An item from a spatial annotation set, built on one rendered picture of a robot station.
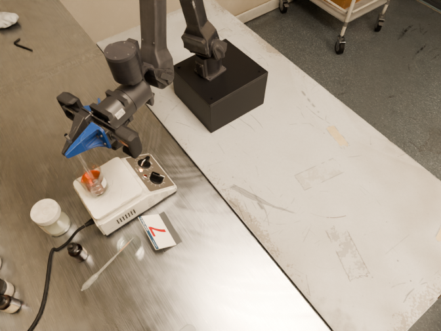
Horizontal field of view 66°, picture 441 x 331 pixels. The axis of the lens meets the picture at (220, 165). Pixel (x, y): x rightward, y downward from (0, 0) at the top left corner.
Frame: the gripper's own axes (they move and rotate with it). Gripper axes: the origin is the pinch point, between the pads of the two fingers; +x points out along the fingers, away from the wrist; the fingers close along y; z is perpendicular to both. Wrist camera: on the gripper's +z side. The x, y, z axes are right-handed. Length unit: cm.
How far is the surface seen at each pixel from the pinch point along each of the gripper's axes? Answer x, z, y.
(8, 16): -32, 22, 80
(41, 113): -9.5, 25.9, 38.6
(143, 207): -2.5, 22.4, -7.5
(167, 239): 0.1, 24.2, -16.4
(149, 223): -0.3, 22.8, -11.3
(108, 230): 6.1, 22.6, -4.7
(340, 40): -203, 107, 2
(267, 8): -217, 114, 69
